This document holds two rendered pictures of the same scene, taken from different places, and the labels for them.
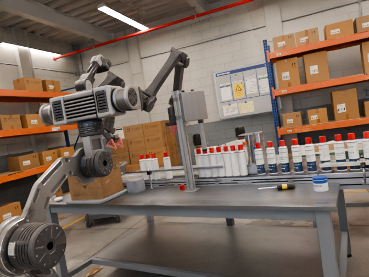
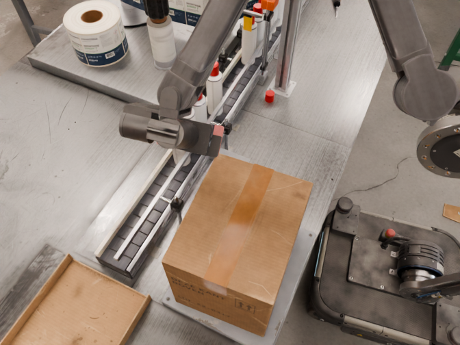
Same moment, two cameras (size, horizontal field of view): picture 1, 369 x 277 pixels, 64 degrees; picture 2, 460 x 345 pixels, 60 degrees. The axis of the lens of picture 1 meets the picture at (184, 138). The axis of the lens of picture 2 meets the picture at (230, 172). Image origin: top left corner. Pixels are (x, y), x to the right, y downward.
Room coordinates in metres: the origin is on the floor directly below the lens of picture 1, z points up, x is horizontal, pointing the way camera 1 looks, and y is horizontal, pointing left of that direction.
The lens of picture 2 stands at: (2.23, 1.11, 1.89)
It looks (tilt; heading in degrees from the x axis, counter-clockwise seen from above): 56 degrees down; 265
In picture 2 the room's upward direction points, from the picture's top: straight up
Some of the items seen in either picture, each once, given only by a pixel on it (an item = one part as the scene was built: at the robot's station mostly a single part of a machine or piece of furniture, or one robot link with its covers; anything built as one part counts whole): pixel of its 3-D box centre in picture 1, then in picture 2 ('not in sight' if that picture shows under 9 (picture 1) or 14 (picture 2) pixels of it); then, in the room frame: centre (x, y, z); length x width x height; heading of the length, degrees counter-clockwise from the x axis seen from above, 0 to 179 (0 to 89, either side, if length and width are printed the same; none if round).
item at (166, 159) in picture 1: (167, 165); (214, 89); (2.20, 0.16, 0.98); 0.05 x 0.05 x 0.20
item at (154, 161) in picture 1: (155, 166); (198, 113); (2.26, 0.26, 0.98); 0.05 x 0.05 x 0.20
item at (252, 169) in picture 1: (253, 152); not in sight; (1.96, -0.44, 1.01); 0.14 x 0.13 x 0.26; 60
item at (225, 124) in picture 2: (151, 177); (220, 135); (2.20, 0.29, 0.91); 0.07 x 0.03 x 0.16; 150
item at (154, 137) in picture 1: (147, 158); not in sight; (5.93, 0.80, 0.70); 1.20 x 0.82 x 1.39; 74
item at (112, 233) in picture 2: (163, 175); (195, 116); (2.27, 0.20, 0.91); 1.07 x 0.01 x 0.02; 60
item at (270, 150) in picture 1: (271, 158); not in sight; (1.81, -0.52, 0.98); 0.05 x 0.05 x 0.20
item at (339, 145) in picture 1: (340, 153); not in sight; (1.62, -0.84, 0.98); 0.05 x 0.05 x 0.20
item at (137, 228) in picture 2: (157, 170); (214, 113); (2.21, 0.24, 0.96); 1.07 x 0.01 x 0.01; 60
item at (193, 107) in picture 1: (191, 106); not in sight; (1.97, -0.08, 1.38); 0.17 x 0.10 x 0.19; 115
